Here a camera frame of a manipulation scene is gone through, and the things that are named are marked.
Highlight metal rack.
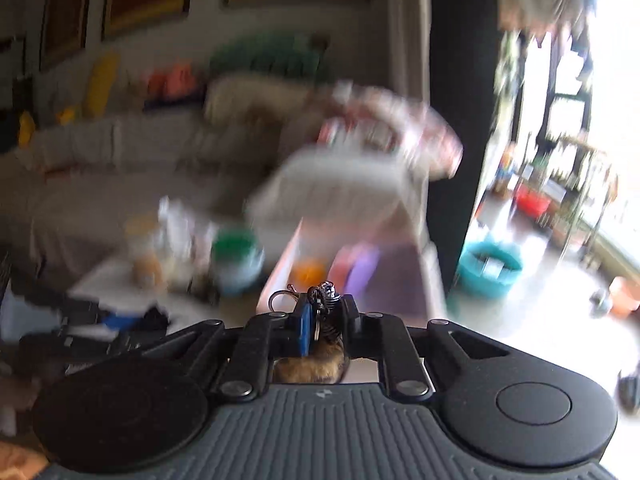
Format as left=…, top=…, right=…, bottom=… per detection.
left=549, top=134, right=622, bottom=262

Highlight small yellow cushion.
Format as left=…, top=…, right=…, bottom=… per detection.
left=17, top=110, right=37, bottom=149

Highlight orange soft toy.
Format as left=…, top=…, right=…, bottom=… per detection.
left=291, top=259, right=327, bottom=289

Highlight teal plastic basin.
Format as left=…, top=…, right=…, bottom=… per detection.
left=456, top=241, right=524, bottom=302

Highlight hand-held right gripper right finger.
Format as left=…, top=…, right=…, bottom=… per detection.
left=335, top=297, right=507, bottom=404

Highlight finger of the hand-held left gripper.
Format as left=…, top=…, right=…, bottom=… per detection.
left=95, top=310, right=168, bottom=333

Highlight brown plush keychain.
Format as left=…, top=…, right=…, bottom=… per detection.
left=267, top=281, right=348, bottom=386

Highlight grey sofa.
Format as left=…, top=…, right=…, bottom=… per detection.
left=0, top=109, right=306, bottom=283

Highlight green lid white jar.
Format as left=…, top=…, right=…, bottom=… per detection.
left=210, top=229, right=267, bottom=297

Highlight white plastic storage box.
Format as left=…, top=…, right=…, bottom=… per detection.
left=247, top=147, right=448, bottom=322

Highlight orange plastic bucket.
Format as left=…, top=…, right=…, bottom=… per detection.
left=607, top=276, right=640, bottom=319

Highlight orange jar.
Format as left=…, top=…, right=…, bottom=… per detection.
left=124, top=216, right=167, bottom=289

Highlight large yellow cushion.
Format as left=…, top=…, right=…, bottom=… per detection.
left=82, top=52, right=122, bottom=117

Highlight pink and purple soft item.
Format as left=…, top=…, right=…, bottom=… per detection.
left=331, top=244, right=382, bottom=289

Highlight beige plush pillow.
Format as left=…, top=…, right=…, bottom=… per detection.
left=204, top=74, right=342, bottom=132

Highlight orange plush item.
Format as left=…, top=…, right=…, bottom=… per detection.
left=146, top=62, right=197, bottom=99

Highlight white packet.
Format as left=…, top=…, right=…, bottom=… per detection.
left=156, top=196, right=217, bottom=262

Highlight green plush item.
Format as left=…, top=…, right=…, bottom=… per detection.
left=210, top=32, right=322, bottom=77

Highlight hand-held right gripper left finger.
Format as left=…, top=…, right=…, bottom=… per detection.
left=148, top=296, right=317, bottom=404

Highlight red and white patterned cloth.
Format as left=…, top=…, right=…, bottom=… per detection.
left=319, top=80, right=464, bottom=182

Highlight red plastic basin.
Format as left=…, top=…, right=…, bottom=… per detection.
left=514, top=184, right=552, bottom=219

